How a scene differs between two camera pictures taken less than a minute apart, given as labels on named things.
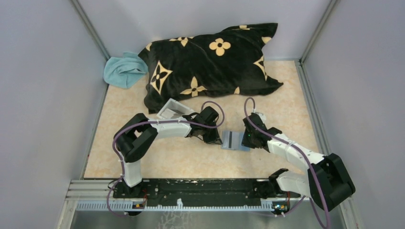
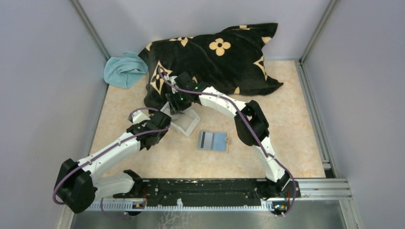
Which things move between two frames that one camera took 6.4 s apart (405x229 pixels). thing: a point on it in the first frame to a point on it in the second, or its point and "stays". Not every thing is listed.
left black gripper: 213,139 to 144,121
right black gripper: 245,142 to 175,108
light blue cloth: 124,72 stays
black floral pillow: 229,62 stays
